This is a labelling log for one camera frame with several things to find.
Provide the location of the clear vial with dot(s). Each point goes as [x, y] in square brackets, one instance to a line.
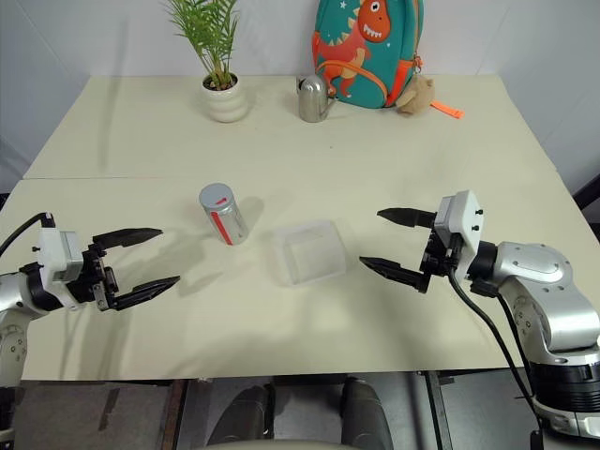
[224, 213]

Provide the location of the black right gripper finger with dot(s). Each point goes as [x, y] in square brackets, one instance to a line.
[391, 271]
[407, 217]

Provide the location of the teal dinosaur backpack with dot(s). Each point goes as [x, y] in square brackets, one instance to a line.
[365, 51]

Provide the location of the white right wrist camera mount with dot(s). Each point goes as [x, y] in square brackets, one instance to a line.
[461, 225]

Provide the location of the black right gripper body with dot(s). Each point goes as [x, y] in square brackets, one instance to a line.
[439, 260]

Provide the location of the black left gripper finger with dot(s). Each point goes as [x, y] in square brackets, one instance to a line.
[147, 291]
[129, 235]

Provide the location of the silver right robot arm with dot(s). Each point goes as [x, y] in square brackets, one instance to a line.
[544, 300]

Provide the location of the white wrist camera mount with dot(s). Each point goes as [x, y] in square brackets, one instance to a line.
[461, 225]
[52, 253]

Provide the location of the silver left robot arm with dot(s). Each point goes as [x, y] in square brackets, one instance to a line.
[14, 300]

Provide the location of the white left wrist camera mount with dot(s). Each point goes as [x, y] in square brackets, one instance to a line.
[52, 253]

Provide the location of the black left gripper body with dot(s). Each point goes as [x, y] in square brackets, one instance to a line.
[96, 276]

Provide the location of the green plant in white pot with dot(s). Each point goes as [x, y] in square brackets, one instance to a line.
[220, 70]

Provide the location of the clear plastic container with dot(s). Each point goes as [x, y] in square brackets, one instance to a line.
[307, 253]

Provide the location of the stainless steel watering can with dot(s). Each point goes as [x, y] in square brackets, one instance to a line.
[313, 98]

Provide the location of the tan plush toy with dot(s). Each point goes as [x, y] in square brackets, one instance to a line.
[416, 96]

